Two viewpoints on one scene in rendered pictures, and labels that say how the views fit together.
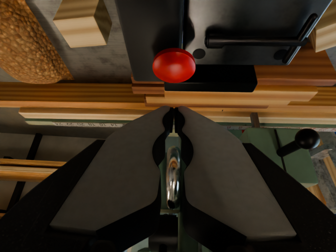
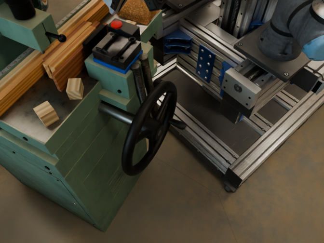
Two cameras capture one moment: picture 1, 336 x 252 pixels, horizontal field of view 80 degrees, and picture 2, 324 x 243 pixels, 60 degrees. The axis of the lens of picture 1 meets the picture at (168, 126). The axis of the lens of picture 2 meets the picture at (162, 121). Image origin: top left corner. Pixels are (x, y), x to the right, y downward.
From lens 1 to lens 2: 0.68 m
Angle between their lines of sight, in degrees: 50
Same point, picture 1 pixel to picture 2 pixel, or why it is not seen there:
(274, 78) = (72, 58)
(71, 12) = not seen: hidden behind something
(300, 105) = (29, 73)
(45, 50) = (129, 15)
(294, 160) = (41, 33)
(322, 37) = (75, 79)
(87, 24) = not seen: hidden behind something
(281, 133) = (48, 43)
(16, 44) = (137, 9)
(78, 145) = not seen: outside the picture
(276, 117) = (30, 61)
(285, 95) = (60, 58)
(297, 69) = (66, 69)
